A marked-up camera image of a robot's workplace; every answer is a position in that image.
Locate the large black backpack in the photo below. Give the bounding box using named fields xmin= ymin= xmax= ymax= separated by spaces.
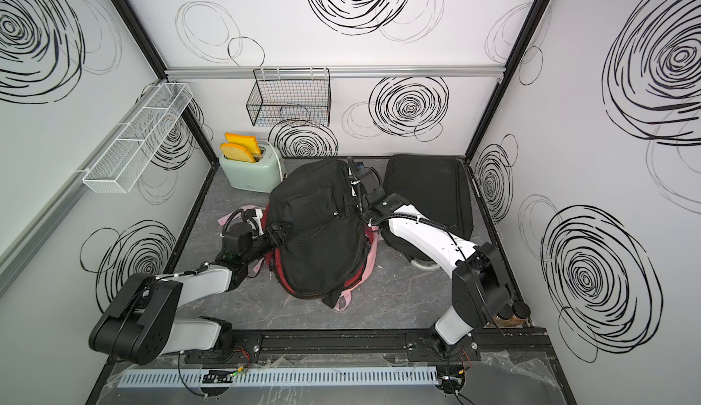
xmin=383 ymin=154 xmax=474 ymax=241

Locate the pink backpack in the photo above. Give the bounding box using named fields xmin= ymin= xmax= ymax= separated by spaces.
xmin=217 ymin=205 xmax=382 ymax=312

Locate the red and black backpack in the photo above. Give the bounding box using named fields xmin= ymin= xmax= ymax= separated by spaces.
xmin=264 ymin=158 xmax=374 ymax=310

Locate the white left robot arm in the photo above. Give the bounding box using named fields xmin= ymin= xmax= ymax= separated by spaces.
xmin=89 ymin=207 xmax=291 ymax=365

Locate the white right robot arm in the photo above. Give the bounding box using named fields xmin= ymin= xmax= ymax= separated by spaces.
xmin=349 ymin=154 xmax=515 ymax=350

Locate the mint green toaster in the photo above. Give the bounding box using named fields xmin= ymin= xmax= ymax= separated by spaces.
xmin=219 ymin=142 xmax=288 ymax=193

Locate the front toast slice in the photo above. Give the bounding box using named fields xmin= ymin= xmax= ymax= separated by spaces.
xmin=220 ymin=142 xmax=257 ymax=163

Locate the toast slice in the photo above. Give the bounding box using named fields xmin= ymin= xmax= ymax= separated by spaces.
xmin=225 ymin=132 xmax=262 ymax=156
xmin=220 ymin=142 xmax=257 ymax=163

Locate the rear toast slice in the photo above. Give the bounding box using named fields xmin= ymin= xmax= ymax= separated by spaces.
xmin=225 ymin=132 xmax=262 ymax=156

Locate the brown jar black lid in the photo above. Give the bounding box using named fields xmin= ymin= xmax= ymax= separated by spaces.
xmin=494 ymin=304 xmax=513 ymax=328
xmin=512 ymin=300 xmax=531 ymax=324

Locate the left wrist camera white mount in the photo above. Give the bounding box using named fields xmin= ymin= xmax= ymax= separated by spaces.
xmin=243 ymin=207 xmax=264 ymax=235

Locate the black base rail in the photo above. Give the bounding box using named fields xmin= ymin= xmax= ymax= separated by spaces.
xmin=185 ymin=328 xmax=555 ymax=365

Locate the black wire basket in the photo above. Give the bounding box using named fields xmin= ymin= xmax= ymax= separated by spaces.
xmin=246 ymin=67 xmax=332 ymax=127

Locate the white mesh wall shelf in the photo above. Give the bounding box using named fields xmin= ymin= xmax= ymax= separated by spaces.
xmin=82 ymin=83 xmax=194 ymax=193

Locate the grey wall rail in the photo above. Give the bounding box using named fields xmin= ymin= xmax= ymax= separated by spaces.
xmin=165 ymin=65 xmax=505 ymax=80

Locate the grey slotted cable duct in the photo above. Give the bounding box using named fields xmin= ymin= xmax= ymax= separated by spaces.
xmin=117 ymin=367 xmax=440 ymax=390

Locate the black corner frame post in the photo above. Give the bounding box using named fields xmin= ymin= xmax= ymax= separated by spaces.
xmin=465 ymin=0 xmax=551 ymax=162

